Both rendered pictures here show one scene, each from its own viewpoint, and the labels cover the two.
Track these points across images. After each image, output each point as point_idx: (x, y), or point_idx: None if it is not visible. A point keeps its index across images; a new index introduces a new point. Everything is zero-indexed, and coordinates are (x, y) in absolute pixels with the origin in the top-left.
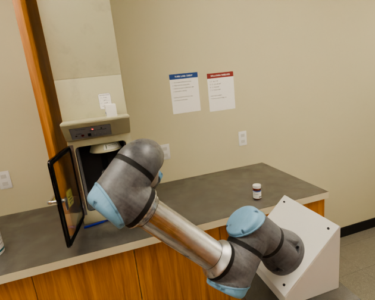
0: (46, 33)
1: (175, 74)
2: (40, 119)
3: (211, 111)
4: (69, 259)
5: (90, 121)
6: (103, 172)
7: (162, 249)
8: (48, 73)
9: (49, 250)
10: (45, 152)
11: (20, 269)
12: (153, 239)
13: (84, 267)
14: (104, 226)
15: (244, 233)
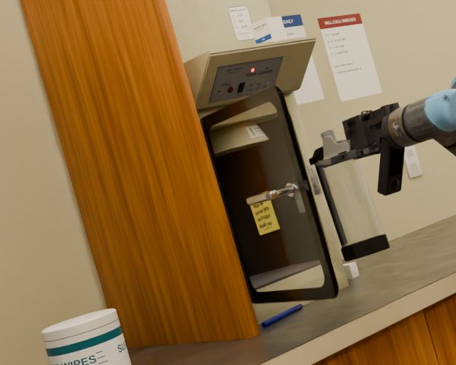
0: None
1: None
2: (167, 44)
3: (342, 101)
4: (338, 330)
5: (258, 46)
6: (359, 114)
7: None
8: None
9: (259, 347)
10: (30, 219)
11: (254, 364)
12: None
13: (353, 364)
14: (309, 311)
15: None
